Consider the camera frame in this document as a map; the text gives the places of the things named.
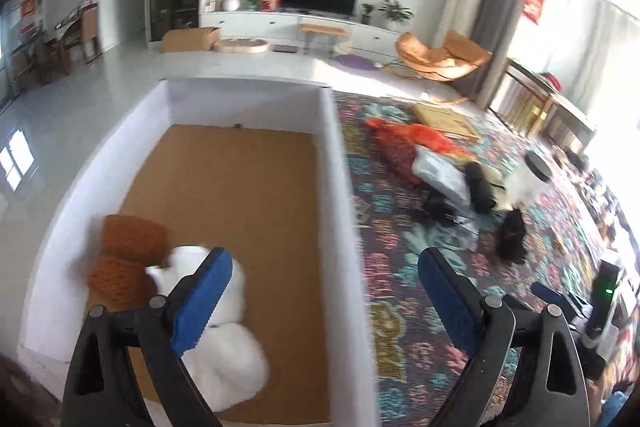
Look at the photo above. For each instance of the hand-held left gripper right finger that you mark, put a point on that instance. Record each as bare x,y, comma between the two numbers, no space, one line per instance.
442,292

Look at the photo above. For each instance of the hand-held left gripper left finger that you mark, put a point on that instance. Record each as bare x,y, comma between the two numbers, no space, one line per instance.
205,302

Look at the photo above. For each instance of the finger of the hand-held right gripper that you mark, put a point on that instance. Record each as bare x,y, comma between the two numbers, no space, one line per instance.
550,296

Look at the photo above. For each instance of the white fluffy plush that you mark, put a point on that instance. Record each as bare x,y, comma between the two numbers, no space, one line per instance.
235,357

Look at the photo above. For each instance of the white cardboard box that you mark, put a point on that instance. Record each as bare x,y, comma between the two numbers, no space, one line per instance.
345,207

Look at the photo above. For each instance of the red patterned pouch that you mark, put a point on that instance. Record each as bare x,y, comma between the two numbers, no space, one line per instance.
395,154

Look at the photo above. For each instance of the black soft item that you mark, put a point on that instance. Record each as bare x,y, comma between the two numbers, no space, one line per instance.
481,187
511,239
445,207

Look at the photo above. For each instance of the colourful patterned woven cloth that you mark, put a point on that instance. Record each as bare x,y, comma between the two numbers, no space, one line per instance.
400,257

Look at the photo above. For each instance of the brown knitted plush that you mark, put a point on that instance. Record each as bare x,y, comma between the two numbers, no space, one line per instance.
127,252

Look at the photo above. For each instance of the clear jar with black lid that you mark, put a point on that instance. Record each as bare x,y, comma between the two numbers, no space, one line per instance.
530,187

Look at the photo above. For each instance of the grey plastic package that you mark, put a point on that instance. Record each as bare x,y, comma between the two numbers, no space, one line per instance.
440,174

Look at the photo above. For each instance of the orange snack bag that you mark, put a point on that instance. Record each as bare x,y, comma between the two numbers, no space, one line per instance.
432,139

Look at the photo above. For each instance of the yellow flat box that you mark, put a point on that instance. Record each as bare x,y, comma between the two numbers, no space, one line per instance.
445,121

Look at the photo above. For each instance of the wooden side table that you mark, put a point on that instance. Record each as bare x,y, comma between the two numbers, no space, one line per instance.
570,117

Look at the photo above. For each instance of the wooden slatted chair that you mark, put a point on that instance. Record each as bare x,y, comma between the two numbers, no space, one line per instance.
520,92

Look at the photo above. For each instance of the orange lounge chair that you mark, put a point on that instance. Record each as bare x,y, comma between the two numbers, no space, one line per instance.
445,57

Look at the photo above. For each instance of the purple round mat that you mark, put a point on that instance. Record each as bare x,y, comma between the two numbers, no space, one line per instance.
356,63

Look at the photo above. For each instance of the round beige pet bed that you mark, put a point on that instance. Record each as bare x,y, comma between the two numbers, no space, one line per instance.
242,46

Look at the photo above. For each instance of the brown cardboard box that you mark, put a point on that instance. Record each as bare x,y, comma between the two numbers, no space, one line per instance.
190,39

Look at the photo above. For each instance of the grey curtain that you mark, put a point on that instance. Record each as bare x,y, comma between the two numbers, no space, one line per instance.
500,17

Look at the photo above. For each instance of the white television cabinet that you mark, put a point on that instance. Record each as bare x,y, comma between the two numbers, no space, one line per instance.
270,27

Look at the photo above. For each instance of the large leafy potted plant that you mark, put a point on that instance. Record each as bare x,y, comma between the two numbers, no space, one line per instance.
395,11

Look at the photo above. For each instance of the wooden bench stool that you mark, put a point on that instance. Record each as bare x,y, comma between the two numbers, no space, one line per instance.
322,29

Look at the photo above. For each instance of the small dark potted plant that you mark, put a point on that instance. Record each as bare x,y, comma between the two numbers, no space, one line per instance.
367,12

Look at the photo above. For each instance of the white tower air conditioner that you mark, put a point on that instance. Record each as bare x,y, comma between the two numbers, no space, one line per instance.
465,2

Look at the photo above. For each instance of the red window poster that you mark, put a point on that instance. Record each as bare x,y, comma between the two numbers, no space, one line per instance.
534,4

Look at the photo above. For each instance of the wooden dining chair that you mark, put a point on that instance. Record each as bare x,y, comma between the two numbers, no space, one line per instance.
90,32

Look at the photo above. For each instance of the white round vase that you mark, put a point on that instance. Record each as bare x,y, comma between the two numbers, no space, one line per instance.
231,5

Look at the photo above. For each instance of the red gift box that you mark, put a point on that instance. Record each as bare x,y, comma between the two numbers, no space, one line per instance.
270,2

